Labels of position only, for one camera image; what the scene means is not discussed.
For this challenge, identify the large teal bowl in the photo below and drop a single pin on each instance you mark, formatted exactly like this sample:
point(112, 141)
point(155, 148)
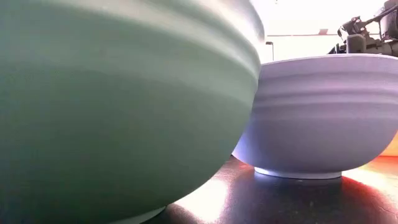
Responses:
point(109, 109)

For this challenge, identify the black table mat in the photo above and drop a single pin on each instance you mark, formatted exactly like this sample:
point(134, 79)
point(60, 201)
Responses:
point(280, 202)

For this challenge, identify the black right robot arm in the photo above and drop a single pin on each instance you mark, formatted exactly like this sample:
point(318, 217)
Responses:
point(390, 21)

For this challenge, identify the large lavender-blue bowl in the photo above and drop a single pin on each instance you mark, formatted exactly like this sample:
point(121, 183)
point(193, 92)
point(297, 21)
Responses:
point(320, 124)

